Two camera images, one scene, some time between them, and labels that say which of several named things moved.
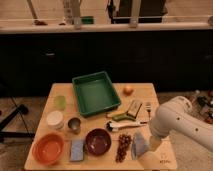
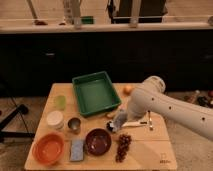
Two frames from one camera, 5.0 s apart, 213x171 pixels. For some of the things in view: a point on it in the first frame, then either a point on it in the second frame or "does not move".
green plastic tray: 95,92 does not move
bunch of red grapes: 123,142 does not move
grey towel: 139,145 -> 119,120
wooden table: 116,140 does not move
